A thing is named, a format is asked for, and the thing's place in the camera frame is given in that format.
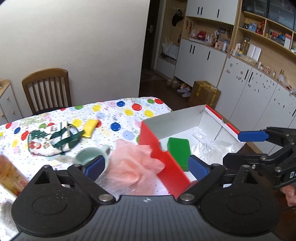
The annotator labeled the brown cardboard box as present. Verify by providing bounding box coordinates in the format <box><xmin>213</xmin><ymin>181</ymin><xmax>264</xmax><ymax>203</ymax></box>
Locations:
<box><xmin>189</xmin><ymin>81</ymin><xmax>221</xmax><ymax>109</ymax></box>

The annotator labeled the yellow sponge cloth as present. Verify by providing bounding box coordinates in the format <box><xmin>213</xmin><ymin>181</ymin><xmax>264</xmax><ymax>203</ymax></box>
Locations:
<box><xmin>82</xmin><ymin>119</ymin><xmax>99</xmax><ymax>138</ymax></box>

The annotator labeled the white drawer side cabinet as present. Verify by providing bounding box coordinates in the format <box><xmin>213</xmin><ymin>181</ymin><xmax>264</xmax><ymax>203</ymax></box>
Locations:
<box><xmin>0</xmin><ymin>79</ymin><xmax>23</xmax><ymax>125</ymax></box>

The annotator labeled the colourful polka dot tablecloth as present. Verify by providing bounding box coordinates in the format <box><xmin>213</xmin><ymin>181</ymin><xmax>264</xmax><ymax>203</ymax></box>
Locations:
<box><xmin>1</xmin><ymin>97</ymin><xmax>171</xmax><ymax>240</ymax></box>

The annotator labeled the orange snack packet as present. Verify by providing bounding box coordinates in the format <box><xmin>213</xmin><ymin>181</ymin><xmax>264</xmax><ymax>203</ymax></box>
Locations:
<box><xmin>0</xmin><ymin>155</ymin><xmax>29</xmax><ymax>196</ymax></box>

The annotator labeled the red white storage box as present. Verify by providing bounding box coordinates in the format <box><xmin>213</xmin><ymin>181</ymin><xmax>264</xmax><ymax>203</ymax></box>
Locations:
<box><xmin>138</xmin><ymin>105</ymin><xmax>244</xmax><ymax>197</ymax></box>

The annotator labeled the wooden chair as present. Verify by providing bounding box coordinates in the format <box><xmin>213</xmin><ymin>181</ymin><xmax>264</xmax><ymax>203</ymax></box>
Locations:
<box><xmin>22</xmin><ymin>68</ymin><xmax>72</xmax><ymax>115</ymax></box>

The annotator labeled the clear plastic bag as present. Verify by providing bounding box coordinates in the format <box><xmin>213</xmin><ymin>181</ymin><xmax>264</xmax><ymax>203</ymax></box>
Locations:
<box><xmin>191</xmin><ymin>128</ymin><xmax>245</xmax><ymax>165</ymax></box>

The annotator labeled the mint green mug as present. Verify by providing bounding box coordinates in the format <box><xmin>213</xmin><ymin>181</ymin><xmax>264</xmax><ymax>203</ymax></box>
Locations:
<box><xmin>75</xmin><ymin>145</ymin><xmax>110</xmax><ymax>173</ymax></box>

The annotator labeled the white wall cabinet unit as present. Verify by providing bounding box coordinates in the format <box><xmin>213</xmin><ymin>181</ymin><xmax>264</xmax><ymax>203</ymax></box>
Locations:
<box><xmin>154</xmin><ymin>0</ymin><xmax>296</xmax><ymax>156</ymax></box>

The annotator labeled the dark entrance door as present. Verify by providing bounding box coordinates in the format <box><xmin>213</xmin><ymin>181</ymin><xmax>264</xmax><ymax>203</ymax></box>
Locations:
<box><xmin>142</xmin><ymin>0</ymin><xmax>161</xmax><ymax>71</ymax></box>

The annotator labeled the green white patterned bag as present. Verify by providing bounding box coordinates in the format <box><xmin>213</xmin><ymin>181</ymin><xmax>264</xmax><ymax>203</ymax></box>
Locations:
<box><xmin>28</xmin><ymin>121</ymin><xmax>84</xmax><ymax>157</ymax></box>

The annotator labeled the person's right hand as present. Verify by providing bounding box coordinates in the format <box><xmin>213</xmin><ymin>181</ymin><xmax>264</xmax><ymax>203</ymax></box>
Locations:
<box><xmin>282</xmin><ymin>185</ymin><xmax>296</xmax><ymax>207</ymax></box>

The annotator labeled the green sponge block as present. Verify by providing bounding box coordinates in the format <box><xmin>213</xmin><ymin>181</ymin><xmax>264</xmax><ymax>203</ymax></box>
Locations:
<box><xmin>167</xmin><ymin>137</ymin><xmax>191</xmax><ymax>171</ymax></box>

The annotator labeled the pink mesh bath pouf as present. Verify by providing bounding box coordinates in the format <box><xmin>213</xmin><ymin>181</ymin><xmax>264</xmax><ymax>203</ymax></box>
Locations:
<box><xmin>96</xmin><ymin>139</ymin><xmax>165</xmax><ymax>197</ymax></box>

